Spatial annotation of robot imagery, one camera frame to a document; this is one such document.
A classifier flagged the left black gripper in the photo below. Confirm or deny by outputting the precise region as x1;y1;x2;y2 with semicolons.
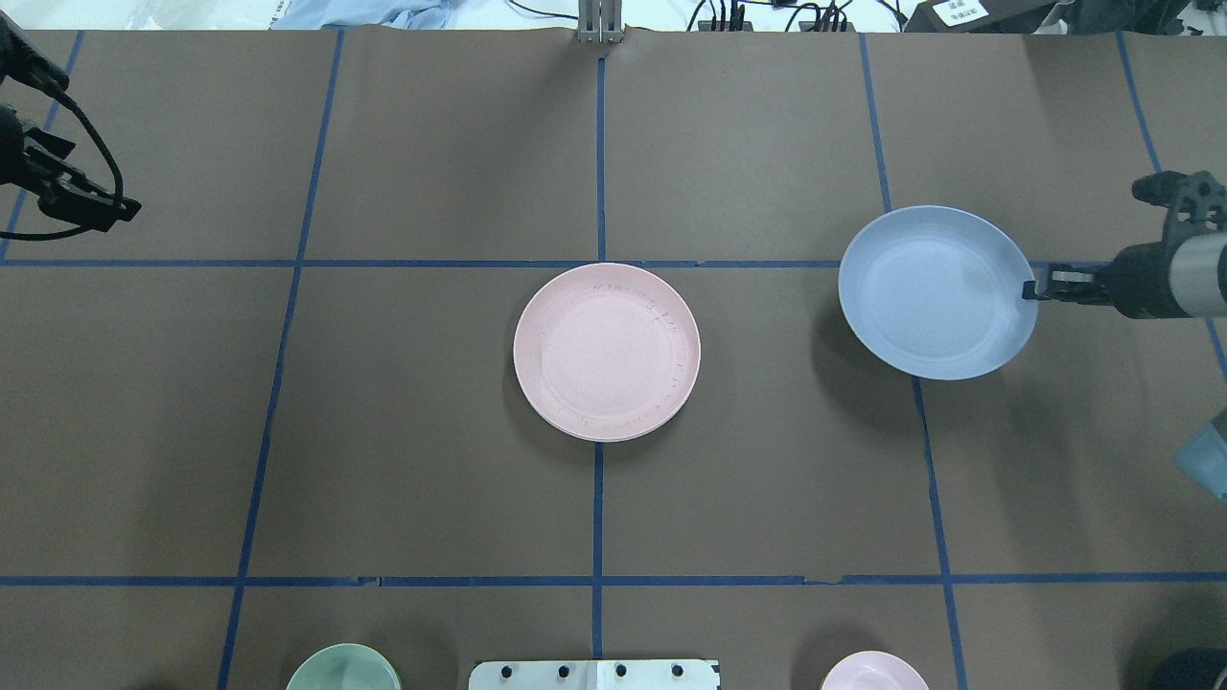
1;14;142;232

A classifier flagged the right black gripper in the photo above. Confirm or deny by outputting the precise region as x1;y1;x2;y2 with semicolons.
1022;171;1226;319

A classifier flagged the light blue plate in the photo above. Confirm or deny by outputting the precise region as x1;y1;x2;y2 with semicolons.
838;205;1039;381

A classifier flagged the pink plate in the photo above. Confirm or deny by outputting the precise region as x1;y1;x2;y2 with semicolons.
512;263;703;443

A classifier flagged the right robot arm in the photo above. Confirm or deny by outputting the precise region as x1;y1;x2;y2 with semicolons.
1021;171;1226;319

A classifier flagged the light blue cup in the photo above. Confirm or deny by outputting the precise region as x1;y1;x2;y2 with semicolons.
1175;409;1226;505

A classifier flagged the light blue cloth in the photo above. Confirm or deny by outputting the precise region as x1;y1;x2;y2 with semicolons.
270;1;452;31

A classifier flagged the dark blue pot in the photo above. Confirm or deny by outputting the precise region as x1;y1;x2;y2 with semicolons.
1146;648;1226;689

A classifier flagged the pink bowl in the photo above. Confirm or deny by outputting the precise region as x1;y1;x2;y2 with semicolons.
820;651;929;690

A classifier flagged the green bowl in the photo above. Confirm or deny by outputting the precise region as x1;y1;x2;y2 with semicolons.
285;643;402;690

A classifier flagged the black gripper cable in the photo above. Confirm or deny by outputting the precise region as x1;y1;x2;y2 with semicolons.
0;91;128;242

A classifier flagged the aluminium frame post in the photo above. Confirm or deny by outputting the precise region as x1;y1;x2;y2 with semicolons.
577;0;625;45

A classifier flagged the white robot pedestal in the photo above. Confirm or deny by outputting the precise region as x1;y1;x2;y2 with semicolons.
467;658;721;689

